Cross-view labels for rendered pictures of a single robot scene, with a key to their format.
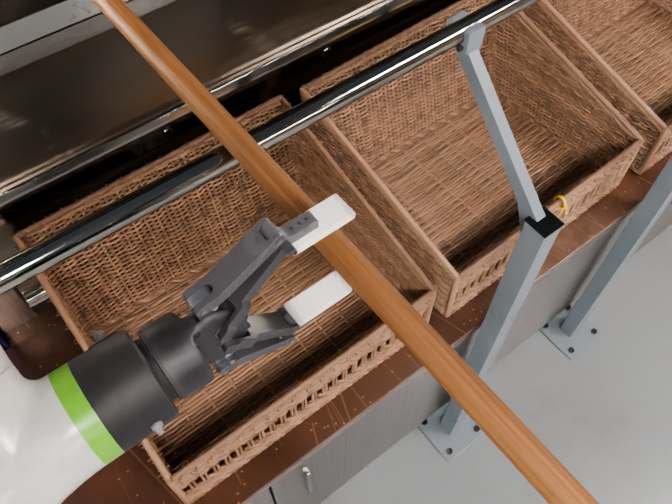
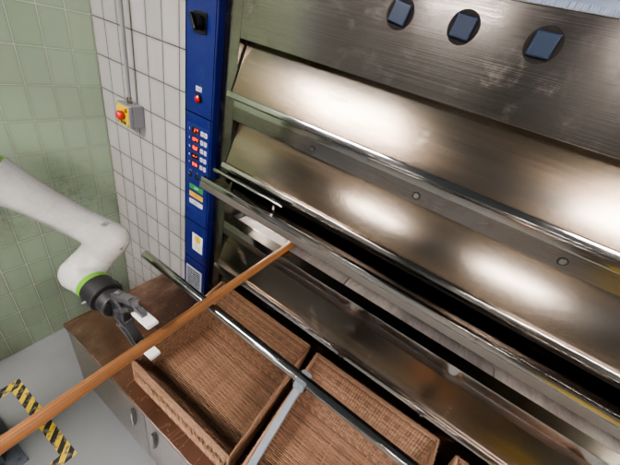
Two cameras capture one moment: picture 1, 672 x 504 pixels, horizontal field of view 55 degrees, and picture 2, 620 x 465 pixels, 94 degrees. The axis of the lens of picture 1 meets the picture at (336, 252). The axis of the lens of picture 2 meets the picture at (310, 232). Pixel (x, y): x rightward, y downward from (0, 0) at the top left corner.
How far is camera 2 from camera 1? 73 cm
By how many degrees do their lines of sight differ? 48
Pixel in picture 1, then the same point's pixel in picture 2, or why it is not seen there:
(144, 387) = (91, 291)
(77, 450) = (76, 282)
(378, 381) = (192, 452)
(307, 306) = not seen: hidden behind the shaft
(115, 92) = (268, 282)
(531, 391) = not seen: outside the picture
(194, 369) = (100, 304)
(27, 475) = (68, 273)
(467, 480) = not seen: outside the picture
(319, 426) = (168, 427)
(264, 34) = (317, 322)
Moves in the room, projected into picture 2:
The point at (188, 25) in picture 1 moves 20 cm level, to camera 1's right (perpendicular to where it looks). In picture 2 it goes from (300, 292) to (315, 331)
